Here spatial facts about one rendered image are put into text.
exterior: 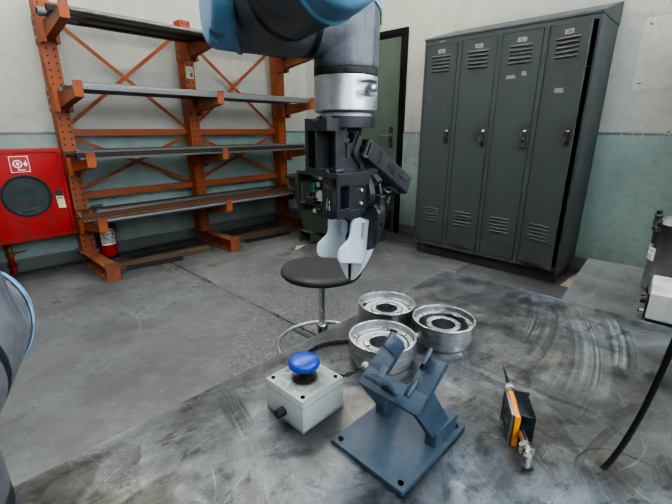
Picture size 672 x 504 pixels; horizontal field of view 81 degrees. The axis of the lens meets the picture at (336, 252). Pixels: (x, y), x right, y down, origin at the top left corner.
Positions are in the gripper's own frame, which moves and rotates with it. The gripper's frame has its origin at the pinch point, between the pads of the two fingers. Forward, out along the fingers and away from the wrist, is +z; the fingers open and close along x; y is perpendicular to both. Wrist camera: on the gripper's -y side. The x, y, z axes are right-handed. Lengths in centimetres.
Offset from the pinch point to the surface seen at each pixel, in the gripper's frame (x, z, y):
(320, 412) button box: 4.6, 14.7, 11.2
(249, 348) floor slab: -131, 96, -65
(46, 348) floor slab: -211, 96, 12
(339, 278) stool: -59, 34, -61
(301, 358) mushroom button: 1.1, 8.7, 11.1
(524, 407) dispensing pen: 23.3, 11.9, -3.2
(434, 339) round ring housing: 6.5, 13.6, -12.3
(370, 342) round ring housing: -0.5, 13.9, -4.8
